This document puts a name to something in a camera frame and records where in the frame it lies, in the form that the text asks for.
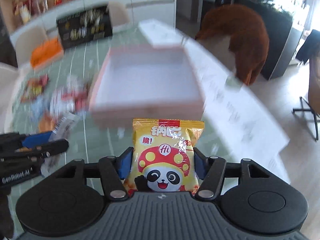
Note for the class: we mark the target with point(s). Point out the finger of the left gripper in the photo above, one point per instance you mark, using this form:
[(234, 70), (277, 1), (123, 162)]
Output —
[(49, 149), (31, 141)]

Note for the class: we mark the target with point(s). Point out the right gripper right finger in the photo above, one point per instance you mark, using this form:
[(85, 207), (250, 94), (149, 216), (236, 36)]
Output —
[(211, 171)]

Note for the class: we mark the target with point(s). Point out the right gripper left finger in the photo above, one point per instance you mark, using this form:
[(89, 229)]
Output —
[(113, 171)]

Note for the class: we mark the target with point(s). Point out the clear packet with barcode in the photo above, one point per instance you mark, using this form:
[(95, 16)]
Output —
[(62, 130)]

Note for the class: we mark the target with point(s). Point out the yellow panda snack bag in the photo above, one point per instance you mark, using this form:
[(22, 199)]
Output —
[(163, 157)]

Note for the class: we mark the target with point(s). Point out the white red snack bag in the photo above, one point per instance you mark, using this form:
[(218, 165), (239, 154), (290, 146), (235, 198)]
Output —
[(70, 98)]

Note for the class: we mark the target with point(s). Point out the red chicken snack pouch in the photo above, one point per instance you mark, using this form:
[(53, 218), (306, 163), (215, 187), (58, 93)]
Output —
[(34, 88)]

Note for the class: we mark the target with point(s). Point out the green grid tablecloth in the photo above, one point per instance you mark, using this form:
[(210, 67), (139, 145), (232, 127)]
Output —
[(86, 140)]

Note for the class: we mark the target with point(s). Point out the pink open gift box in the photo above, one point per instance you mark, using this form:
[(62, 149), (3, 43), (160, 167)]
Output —
[(145, 82)]

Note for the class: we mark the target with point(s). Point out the orange tissue box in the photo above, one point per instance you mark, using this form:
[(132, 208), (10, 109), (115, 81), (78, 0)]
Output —
[(46, 53)]

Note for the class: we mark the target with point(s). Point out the beige dining chair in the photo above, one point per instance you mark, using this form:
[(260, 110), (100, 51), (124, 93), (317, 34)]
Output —
[(25, 41), (119, 17)]

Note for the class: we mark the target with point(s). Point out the black plum snack bag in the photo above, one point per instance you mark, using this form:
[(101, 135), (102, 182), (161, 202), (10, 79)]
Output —
[(84, 26)]

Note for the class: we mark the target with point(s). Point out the brown fuzzy chair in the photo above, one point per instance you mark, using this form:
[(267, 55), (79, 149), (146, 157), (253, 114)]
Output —
[(249, 40)]

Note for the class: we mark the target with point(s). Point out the black cabinet with plants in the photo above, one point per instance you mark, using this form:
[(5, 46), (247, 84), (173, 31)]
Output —
[(278, 28)]

